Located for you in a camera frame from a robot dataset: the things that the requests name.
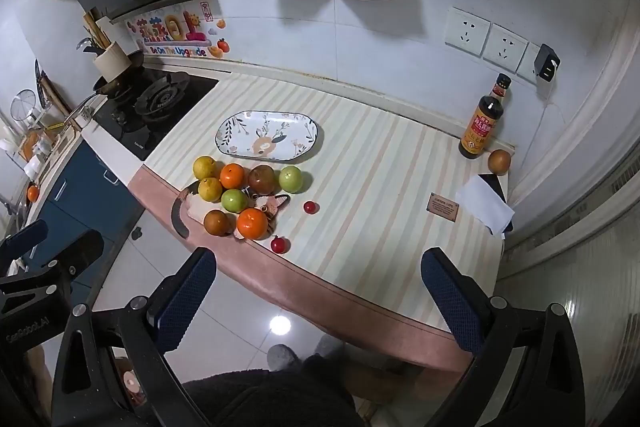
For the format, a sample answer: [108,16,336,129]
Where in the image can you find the dark frying pan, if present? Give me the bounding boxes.
[52,49,147,130]

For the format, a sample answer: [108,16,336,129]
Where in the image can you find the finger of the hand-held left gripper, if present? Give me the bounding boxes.
[30,229,105,280]
[0,219,50,254]

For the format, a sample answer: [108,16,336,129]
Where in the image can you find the black plug charger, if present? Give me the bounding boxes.
[533,43,561,84]

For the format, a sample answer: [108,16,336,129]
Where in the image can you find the grey slipper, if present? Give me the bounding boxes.
[315,334,347,361]
[266,343,304,371]

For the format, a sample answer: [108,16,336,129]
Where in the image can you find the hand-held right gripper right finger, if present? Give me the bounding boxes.
[420,247,586,427]

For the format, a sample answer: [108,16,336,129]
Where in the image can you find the green guava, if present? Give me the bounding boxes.
[221,189,247,213]
[278,165,305,194]

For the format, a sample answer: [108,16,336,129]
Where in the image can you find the dark soy sauce bottle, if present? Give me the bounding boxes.
[458,73,512,160]

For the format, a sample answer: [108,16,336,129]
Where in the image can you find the yellow citrus fruit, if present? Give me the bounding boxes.
[193,156,218,180]
[198,178,224,202]

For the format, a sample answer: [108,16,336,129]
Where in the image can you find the orange-brown round fruit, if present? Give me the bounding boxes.
[203,209,236,237]

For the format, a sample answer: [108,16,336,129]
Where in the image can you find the cat-shaped mat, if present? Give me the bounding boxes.
[171,183,291,241]

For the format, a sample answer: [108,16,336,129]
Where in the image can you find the brown rectangular label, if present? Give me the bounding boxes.
[426,193,460,220]

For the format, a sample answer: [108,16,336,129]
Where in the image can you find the orange tangerine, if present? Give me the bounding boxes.
[220,163,246,189]
[236,208,270,241]

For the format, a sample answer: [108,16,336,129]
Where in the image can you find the dark brown round fruit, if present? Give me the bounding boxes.
[248,165,277,196]

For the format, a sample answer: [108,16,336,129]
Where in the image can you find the colourful wall sticker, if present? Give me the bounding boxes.
[125,0,232,58]

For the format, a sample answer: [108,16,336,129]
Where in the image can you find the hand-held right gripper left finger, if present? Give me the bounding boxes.
[51,247,218,427]

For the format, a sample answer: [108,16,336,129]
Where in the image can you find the black gas stove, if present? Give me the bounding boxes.
[94,69,220,160]

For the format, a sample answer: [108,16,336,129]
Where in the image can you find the white paper packet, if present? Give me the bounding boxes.
[455,174,516,236]

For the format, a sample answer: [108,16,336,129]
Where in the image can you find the wooden kitchen utensils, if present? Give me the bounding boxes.
[75,7,119,56]

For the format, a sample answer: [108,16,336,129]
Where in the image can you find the floral oval ceramic plate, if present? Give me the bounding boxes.
[215,111,325,159]

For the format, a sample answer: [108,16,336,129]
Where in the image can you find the beige utensil holder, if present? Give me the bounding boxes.
[93,41,132,80]

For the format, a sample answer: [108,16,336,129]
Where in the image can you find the person's dark fleece clothing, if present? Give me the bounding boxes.
[182,353,369,427]

